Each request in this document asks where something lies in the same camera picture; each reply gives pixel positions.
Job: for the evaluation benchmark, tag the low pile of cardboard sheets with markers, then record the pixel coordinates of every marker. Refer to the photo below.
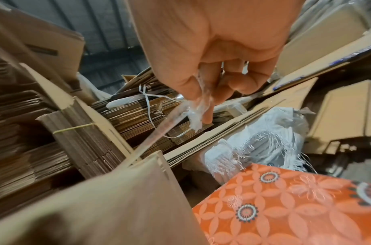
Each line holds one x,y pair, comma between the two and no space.
346,115

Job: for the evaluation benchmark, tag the white woven sack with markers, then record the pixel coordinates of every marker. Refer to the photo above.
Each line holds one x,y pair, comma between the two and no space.
264,139

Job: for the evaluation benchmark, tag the person's right hand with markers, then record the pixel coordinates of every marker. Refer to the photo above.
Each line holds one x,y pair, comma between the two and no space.
203,33

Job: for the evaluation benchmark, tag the wall of cardboard stacks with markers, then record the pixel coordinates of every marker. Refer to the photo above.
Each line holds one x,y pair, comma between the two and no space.
22,158

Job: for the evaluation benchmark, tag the red patterned table cloth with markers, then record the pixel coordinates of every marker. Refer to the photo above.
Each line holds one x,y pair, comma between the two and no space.
294,210

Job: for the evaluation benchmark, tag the clear packing tape strip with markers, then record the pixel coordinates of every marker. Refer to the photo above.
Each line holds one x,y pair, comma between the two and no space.
197,107

